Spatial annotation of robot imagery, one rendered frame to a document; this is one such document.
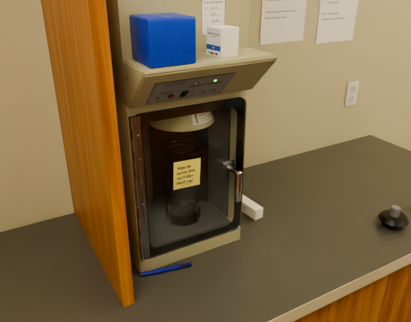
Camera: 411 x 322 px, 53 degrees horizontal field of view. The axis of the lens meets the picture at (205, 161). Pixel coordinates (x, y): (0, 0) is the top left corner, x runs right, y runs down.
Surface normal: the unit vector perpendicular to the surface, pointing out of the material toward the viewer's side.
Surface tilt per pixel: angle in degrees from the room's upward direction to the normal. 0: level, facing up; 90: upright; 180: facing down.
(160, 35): 90
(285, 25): 90
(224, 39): 90
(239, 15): 90
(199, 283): 0
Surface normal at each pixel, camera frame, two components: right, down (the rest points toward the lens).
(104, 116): 0.49, 0.37
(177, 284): 0.00, -0.90
